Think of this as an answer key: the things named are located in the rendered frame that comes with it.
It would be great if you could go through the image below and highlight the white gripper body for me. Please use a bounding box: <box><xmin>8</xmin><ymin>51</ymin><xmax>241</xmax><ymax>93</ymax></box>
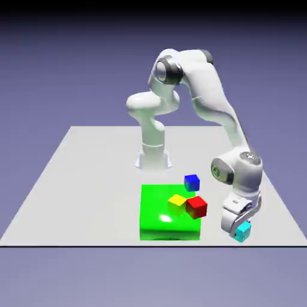
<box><xmin>221</xmin><ymin>200</ymin><xmax>252</xmax><ymax>237</ymax></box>

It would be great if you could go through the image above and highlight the small cyan cube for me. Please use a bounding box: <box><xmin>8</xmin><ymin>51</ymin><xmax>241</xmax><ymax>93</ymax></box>
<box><xmin>234</xmin><ymin>221</ymin><xmax>252</xmax><ymax>243</ymax></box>

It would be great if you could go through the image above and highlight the small red cube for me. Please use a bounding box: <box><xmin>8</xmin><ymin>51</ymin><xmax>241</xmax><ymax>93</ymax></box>
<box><xmin>185</xmin><ymin>195</ymin><xmax>208</xmax><ymax>220</ymax></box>

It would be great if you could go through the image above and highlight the small blue cube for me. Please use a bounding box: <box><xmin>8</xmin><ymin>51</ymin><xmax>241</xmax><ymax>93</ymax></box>
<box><xmin>183</xmin><ymin>174</ymin><xmax>200</xmax><ymax>192</ymax></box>

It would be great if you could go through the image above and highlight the small yellow cube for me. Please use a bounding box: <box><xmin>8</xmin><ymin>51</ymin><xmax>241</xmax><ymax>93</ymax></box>
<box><xmin>167</xmin><ymin>194</ymin><xmax>187</xmax><ymax>206</ymax></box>

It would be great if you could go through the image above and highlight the large green box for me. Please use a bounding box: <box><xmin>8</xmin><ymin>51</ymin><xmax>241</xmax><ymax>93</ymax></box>
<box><xmin>139</xmin><ymin>183</ymin><xmax>201</xmax><ymax>241</ymax></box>

